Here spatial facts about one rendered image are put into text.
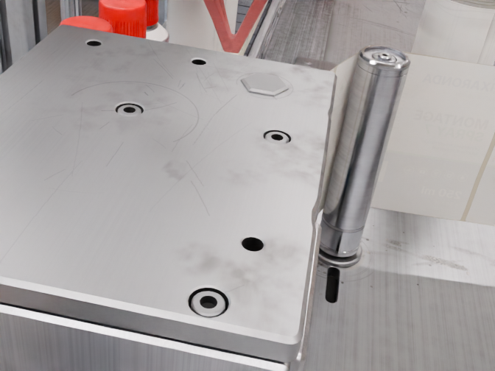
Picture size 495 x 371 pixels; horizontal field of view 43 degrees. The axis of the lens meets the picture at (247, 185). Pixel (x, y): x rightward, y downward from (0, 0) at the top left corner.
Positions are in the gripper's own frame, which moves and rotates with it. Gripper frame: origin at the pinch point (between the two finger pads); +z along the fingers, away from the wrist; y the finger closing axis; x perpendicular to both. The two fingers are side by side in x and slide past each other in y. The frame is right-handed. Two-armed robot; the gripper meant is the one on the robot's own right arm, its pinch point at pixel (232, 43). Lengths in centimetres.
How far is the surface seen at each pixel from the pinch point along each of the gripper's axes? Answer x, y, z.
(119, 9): 5.7, -14.3, -7.0
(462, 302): -23.1, -13.7, 14.0
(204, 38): 4.0, 7.1, 2.8
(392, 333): -17.1, -18.7, 13.9
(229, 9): 4.0, 22.6, 4.8
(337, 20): -10, 63, 18
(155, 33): 4.9, -8.3, -3.2
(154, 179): -4.2, -41.0, -12.6
